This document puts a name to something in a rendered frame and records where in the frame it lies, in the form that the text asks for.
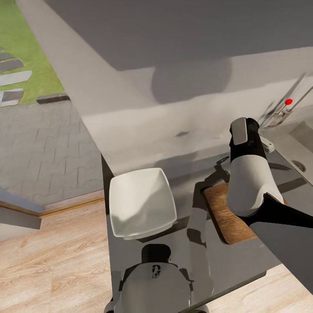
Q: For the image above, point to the fixed window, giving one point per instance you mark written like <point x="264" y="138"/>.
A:
<point x="49" y="162"/>

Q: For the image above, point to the parer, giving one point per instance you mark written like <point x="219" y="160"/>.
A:
<point x="278" y="166"/>

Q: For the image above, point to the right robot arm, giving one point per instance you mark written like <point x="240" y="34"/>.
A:
<point x="254" y="197"/>

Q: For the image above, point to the drop in sink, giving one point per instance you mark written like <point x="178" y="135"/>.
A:
<point x="293" y="140"/>

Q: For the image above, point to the cutting board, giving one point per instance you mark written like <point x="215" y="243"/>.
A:
<point x="231" y="228"/>

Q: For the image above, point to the bowl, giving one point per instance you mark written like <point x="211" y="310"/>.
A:
<point x="140" y="201"/>

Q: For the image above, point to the dishwasher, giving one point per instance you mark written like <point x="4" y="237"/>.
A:
<point x="204" y="302"/>

